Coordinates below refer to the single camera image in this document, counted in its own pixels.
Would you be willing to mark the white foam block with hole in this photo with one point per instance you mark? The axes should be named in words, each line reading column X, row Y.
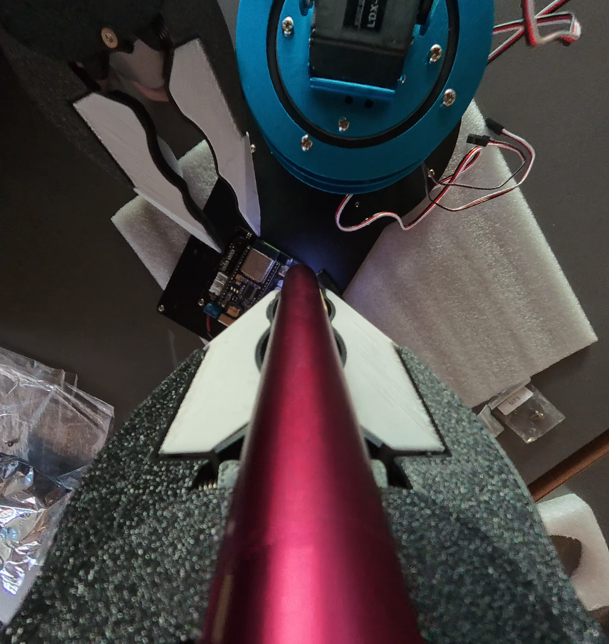
column 586, row 553

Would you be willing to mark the red electric screwdriver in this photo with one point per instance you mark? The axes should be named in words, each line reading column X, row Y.
column 309, row 453

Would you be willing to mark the white foam sheet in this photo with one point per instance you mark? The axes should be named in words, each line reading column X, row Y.
column 485, row 281

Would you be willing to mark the black circuit board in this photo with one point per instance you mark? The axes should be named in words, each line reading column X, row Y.
column 256, row 266

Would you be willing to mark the small labelled screw bag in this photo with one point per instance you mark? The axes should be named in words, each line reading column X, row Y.
column 530, row 412

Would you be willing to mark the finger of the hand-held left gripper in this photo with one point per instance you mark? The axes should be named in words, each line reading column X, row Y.
column 128, row 146
column 209, row 95

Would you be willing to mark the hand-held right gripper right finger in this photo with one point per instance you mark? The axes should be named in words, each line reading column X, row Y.
column 390, row 402

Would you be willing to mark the dark grey desk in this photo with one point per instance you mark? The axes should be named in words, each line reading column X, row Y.
column 43, row 261

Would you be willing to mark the crumpled clear plastic bag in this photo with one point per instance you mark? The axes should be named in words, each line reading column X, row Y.
column 38, row 402

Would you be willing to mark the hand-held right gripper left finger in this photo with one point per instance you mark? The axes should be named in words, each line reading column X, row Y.
column 204, row 402

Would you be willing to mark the small clear screw bag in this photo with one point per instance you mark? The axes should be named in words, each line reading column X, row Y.
column 488, row 420

